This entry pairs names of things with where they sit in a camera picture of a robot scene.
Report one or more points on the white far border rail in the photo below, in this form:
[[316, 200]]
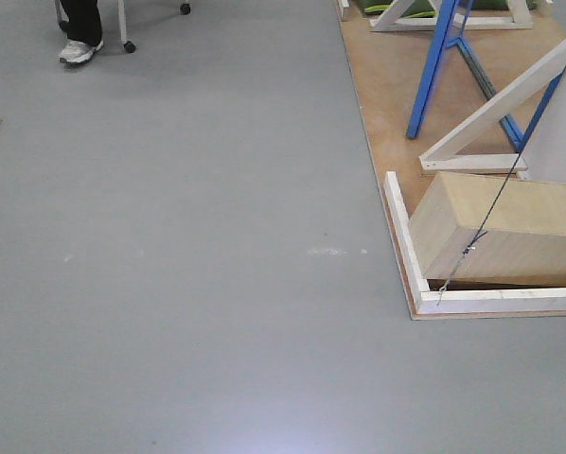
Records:
[[343, 7]]

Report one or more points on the wooden box weight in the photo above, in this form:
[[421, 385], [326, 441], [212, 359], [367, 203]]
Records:
[[484, 229]]

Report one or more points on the white diagonal wooden brace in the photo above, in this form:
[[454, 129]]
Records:
[[445, 154]]

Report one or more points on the green sandbag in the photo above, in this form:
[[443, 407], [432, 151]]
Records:
[[375, 7], [424, 9]]

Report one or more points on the person leg black trousers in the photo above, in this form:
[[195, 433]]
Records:
[[84, 22]]

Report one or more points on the white wooden border rail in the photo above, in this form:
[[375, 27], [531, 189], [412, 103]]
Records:
[[426, 304]]

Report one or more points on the plywood base platform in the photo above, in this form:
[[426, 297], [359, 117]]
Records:
[[386, 68]]

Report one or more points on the black caster wheel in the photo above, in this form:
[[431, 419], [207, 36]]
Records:
[[185, 8]]

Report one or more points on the white wall panel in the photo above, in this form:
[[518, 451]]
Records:
[[545, 152]]

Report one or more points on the white table leg with caster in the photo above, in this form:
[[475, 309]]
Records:
[[128, 45]]

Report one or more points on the white far wooden brace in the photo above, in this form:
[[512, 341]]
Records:
[[393, 20]]

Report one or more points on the white sneaker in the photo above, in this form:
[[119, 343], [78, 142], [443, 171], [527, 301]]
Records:
[[76, 52]]

